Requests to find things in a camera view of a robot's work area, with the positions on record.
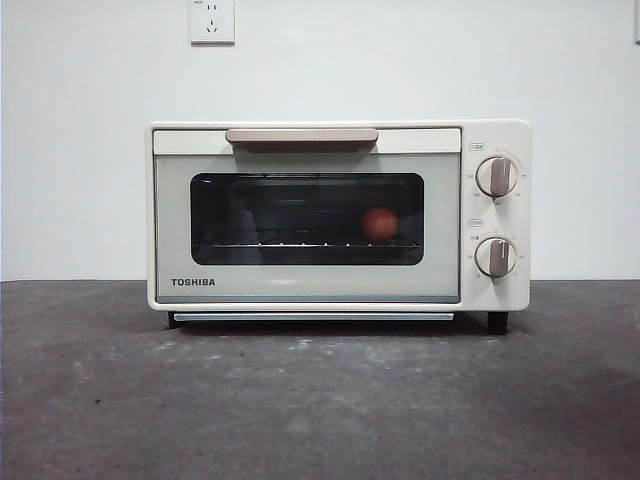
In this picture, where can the cream glass oven door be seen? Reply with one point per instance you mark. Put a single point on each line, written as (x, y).
(310, 285)

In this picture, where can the cream oven knob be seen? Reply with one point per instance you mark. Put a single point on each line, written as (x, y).
(496, 176)
(495, 257)

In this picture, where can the white wall socket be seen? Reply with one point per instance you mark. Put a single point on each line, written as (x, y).
(212, 30)

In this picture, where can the brown egg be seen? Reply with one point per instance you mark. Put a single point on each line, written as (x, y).
(380, 223)

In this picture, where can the cream Toshiba toaster oven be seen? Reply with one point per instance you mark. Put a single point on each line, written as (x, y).
(521, 225)

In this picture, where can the silver crumb tray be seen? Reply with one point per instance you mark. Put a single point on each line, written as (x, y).
(300, 317)

